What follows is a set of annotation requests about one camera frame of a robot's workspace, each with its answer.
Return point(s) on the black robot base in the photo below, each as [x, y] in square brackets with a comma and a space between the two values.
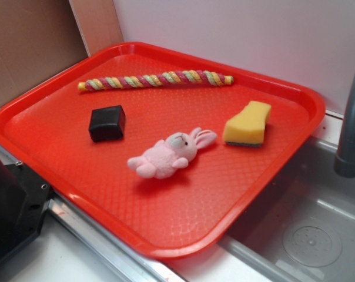
[24, 199]

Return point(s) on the pink plush bunny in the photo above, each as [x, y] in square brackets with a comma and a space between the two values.
[174, 153]

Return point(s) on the red plastic tray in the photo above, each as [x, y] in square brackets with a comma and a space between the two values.
[48, 129]

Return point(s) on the yellow sponge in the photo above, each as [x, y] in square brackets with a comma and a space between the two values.
[247, 128]

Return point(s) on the black cube block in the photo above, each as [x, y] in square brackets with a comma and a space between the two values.
[107, 123]

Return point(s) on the grey toy sink basin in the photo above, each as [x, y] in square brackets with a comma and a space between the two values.
[301, 227]

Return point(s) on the grey faucet spout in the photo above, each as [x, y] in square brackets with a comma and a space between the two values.
[344, 163]

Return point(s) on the brown cardboard panel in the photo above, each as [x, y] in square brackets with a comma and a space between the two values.
[39, 39]

